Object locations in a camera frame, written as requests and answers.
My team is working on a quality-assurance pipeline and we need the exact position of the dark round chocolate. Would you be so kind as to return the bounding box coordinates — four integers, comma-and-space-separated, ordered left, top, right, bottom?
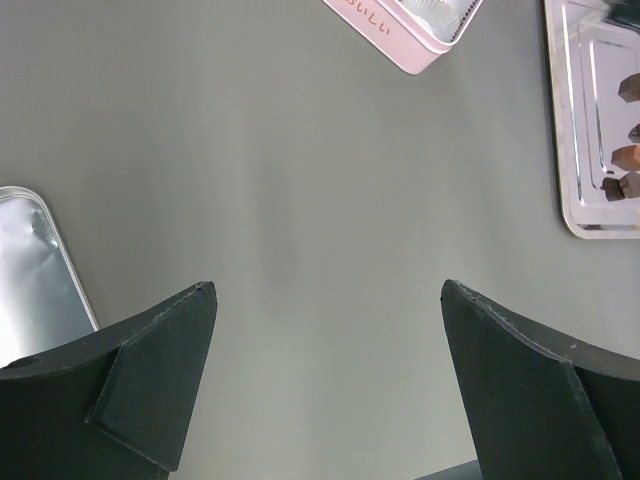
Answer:
628, 124, 640, 144

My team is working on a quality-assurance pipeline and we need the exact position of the dark heart chocolate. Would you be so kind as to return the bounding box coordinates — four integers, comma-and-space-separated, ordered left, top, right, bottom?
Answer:
601, 171, 640, 202

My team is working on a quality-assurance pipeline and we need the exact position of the steel tray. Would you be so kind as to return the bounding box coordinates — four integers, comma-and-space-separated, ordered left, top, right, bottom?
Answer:
543, 1, 639, 239

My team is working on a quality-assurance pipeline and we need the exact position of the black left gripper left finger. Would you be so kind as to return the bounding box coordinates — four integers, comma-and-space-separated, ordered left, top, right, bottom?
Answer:
1, 281, 217, 479

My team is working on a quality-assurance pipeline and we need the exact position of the pink chocolate tin box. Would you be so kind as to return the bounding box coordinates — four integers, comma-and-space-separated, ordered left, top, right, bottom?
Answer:
325, 0, 482, 75

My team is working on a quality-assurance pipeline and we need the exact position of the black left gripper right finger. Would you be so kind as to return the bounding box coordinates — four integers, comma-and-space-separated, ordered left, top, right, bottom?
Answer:
441, 280, 639, 479

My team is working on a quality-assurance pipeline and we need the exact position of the dark square chocolate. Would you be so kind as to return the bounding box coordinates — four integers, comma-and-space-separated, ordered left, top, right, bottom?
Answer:
618, 73, 640, 103

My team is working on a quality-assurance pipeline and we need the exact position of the brown chocolate bar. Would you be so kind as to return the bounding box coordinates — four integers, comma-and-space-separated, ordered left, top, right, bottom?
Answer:
611, 144, 640, 172

